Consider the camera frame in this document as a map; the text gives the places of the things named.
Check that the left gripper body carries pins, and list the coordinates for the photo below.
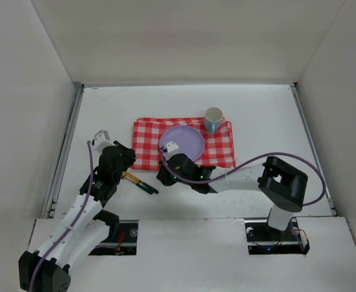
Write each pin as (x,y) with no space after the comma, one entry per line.
(126,156)

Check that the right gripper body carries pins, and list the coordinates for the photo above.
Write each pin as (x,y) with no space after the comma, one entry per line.
(164,175)

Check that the purple plate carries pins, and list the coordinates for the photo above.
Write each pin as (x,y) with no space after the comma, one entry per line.
(189,140)

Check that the gold knife green handle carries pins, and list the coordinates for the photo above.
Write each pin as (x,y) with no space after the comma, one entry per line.
(147,188)

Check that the red checkered cloth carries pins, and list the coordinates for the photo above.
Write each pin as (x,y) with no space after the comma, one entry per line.
(147,132)

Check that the blue mug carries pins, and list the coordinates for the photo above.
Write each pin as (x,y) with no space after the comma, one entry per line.
(213,118)

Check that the gold fork green handle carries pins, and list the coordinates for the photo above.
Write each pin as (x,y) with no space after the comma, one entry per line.
(131,177)

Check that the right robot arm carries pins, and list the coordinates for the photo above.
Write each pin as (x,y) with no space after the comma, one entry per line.
(283,184)

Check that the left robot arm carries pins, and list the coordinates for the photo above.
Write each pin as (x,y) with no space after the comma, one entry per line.
(86,224)

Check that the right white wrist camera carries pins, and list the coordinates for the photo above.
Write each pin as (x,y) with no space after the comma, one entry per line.
(169,149)

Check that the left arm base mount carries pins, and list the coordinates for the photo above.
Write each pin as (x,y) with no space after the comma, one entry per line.
(121,243)

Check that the left aluminium rail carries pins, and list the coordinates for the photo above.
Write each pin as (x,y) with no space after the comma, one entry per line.
(54,190)

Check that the aluminium rail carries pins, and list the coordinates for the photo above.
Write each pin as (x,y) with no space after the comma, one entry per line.
(54,190)
(317,163)

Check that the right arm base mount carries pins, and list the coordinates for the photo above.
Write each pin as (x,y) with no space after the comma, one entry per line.
(264,240)

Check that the right aluminium rail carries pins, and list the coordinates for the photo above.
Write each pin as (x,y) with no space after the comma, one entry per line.
(317,163)

